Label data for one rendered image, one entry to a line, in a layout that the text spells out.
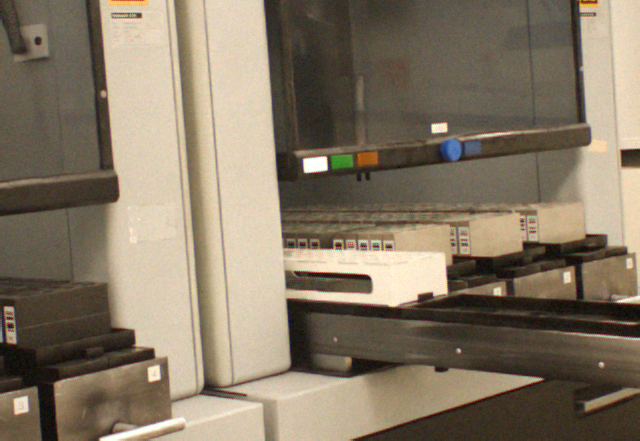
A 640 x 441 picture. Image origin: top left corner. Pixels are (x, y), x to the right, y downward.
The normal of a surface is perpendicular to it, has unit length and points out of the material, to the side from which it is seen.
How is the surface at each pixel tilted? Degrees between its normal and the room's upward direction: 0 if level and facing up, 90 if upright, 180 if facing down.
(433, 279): 90
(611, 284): 90
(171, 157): 90
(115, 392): 90
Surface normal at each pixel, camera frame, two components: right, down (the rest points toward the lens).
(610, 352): -0.71, 0.09
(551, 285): 0.70, -0.01
